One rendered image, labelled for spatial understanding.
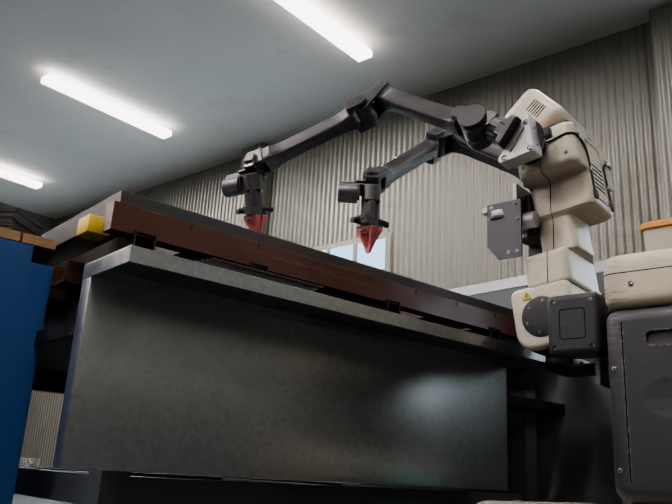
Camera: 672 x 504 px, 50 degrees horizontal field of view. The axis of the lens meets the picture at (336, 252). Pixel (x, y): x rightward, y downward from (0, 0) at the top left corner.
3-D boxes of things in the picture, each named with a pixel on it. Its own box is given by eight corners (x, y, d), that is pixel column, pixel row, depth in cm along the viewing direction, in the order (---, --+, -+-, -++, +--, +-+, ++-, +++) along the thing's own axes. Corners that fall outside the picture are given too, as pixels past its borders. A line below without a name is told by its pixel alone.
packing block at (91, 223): (75, 236, 156) (78, 219, 157) (97, 242, 159) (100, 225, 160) (87, 230, 152) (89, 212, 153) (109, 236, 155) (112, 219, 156)
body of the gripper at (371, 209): (349, 224, 210) (350, 200, 212) (374, 233, 217) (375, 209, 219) (364, 219, 205) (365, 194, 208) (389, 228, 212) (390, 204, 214)
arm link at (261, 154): (366, 101, 214) (380, 126, 222) (362, 89, 218) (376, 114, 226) (241, 164, 224) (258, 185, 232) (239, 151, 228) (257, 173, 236)
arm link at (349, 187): (378, 166, 219) (376, 192, 224) (339, 164, 219) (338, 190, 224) (378, 185, 209) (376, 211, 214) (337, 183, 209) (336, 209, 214)
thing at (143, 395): (51, 467, 130) (82, 279, 140) (496, 489, 211) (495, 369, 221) (60, 468, 127) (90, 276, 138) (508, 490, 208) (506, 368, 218)
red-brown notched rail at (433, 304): (102, 232, 149) (106, 204, 151) (550, 350, 249) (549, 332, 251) (110, 228, 146) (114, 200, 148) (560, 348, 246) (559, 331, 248)
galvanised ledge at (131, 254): (82, 279, 140) (84, 264, 141) (495, 369, 221) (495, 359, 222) (128, 261, 126) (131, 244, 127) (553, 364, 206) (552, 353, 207)
